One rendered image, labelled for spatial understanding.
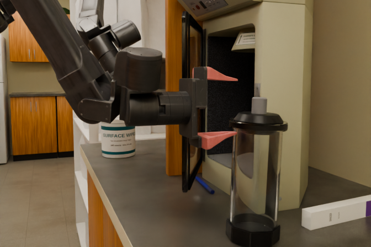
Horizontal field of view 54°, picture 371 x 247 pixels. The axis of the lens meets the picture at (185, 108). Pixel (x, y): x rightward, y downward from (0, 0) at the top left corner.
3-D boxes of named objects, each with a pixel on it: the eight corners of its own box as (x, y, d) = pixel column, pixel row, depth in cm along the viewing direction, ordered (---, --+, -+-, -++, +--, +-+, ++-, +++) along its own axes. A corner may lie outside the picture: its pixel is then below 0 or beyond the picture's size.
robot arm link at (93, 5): (94, -26, 128) (84, -55, 119) (110, -28, 127) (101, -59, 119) (86, 57, 100) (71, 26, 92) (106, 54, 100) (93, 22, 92)
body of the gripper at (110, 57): (135, 78, 98) (120, 55, 99) (134, 67, 88) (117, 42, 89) (114, 90, 97) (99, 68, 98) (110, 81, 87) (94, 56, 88)
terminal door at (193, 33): (201, 162, 110) (202, 27, 107) (185, 195, 80) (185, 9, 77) (199, 162, 111) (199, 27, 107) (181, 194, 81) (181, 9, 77)
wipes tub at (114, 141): (131, 150, 152) (131, 114, 151) (138, 156, 140) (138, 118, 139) (99, 152, 147) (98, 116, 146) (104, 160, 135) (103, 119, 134)
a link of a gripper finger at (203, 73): (245, 66, 64) (196, 66, 60) (245, 108, 64) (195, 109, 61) (227, 68, 70) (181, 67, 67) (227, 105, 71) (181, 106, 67)
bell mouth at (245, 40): (274, 53, 107) (274, 33, 106) (316, 49, 91) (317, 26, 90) (219, 52, 101) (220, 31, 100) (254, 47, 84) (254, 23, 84)
